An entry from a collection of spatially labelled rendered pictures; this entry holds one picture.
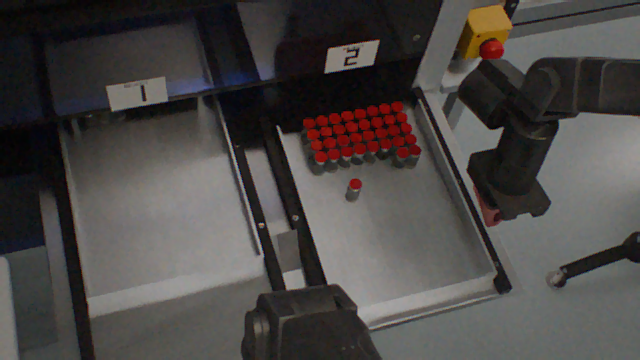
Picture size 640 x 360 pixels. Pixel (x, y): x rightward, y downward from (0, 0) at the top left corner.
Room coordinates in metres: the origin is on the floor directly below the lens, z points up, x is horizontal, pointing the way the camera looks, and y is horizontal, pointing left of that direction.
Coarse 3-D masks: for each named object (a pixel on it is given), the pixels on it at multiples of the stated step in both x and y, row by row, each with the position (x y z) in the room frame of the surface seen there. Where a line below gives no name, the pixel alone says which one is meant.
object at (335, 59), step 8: (336, 48) 0.78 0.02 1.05; (344, 48) 0.78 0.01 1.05; (352, 48) 0.79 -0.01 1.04; (360, 48) 0.80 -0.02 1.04; (368, 48) 0.80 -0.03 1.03; (376, 48) 0.81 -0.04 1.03; (328, 56) 0.77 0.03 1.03; (336, 56) 0.78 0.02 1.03; (344, 56) 0.79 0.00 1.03; (360, 56) 0.80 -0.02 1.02; (368, 56) 0.81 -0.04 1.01; (328, 64) 0.77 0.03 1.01; (336, 64) 0.78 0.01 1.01; (360, 64) 0.80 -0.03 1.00; (368, 64) 0.81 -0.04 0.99
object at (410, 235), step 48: (288, 144) 0.69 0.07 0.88; (432, 144) 0.75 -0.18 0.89; (336, 192) 0.62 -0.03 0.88; (384, 192) 0.64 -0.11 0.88; (432, 192) 0.66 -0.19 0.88; (336, 240) 0.53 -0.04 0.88; (384, 240) 0.55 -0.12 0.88; (432, 240) 0.57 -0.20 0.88; (480, 240) 0.57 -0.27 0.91; (384, 288) 0.47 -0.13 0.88; (432, 288) 0.47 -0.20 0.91
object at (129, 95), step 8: (144, 80) 0.64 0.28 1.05; (152, 80) 0.65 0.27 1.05; (160, 80) 0.65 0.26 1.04; (112, 88) 0.62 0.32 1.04; (120, 88) 0.62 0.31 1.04; (128, 88) 0.63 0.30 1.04; (136, 88) 0.64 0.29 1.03; (152, 88) 0.65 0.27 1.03; (160, 88) 0.65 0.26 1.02; (112, 96) 0.62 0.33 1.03; (120, 96) 0.62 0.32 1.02; (128, 96) 0.63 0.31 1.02; (136, 96) 0.63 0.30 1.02; (152, 96) 0.64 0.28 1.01; (160, 96) 0.65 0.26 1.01; (112, 104) 0.62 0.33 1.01; (120, 104) 0.62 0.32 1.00; (128, 104) 0.63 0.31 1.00; (136, 104) 0.63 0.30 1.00; (144, 104) 0.64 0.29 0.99
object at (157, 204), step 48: (96, 144) 0.62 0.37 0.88; (144, 144) 0.63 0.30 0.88; (192, 144) 0.65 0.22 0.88; (96, 192) 0.53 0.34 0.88; (144, 192) 0.55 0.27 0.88; (192, 192) 0.57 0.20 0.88; (240, 192) 0.58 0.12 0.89; (96, 240) 0.45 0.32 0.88; (144, 240) 0.47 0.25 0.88; (192, 240) 0.48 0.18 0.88; (240, 240) 0.50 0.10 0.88; (96, 288) 0.38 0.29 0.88; (144, 288) 0.38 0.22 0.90
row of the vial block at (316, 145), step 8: (384, 128) 0.73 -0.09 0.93; (392, 128) 0.74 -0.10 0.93; (400, 128) 0.74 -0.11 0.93; (408, 128) 0.74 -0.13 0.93; (344, 136) 0.70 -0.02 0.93; (352, 136) 0.70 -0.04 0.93; (360, 136) 0.71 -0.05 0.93; (368, 136) 0.71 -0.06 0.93; (376, 136) 0.72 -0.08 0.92; (384, 136) 0.72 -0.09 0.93; (392, 136) 0.72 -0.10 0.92; (400, 136) 0.74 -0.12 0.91; (312, 144) 0.67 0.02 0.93; (320, 144) 0.68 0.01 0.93; (328, 144) 0.68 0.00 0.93; (336, 144) 0.69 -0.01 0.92; (344, 144) 0.69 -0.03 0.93; (352, 144) 0.70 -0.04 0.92; (312, 152) 0.67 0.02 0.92; (312, 160) 0.66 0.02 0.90
